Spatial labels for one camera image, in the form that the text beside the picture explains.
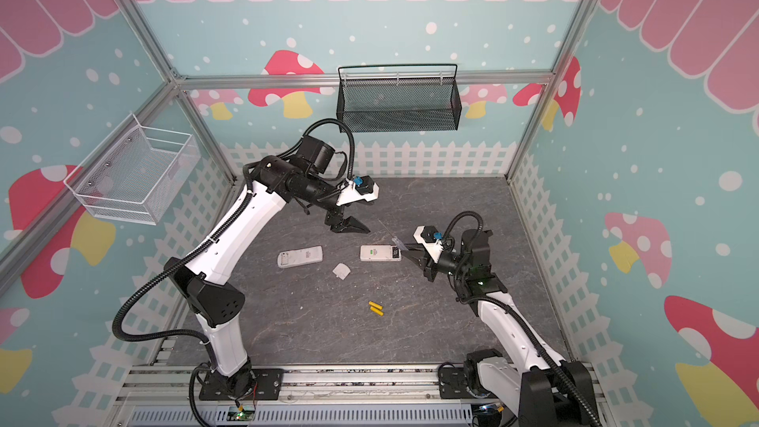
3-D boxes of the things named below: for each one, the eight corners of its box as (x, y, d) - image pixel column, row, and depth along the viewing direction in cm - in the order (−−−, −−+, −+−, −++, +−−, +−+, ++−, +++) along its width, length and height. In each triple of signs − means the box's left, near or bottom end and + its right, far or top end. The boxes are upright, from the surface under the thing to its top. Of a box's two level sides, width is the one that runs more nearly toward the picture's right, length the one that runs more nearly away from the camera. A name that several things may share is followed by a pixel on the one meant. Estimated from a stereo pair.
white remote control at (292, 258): (278, 269, 97) (276, 266, 96) (279, 255, 100) (277, 252, 99) (323, 261, 99) (322, 258, 97) (322, 248, 102) (321, 245, 101)
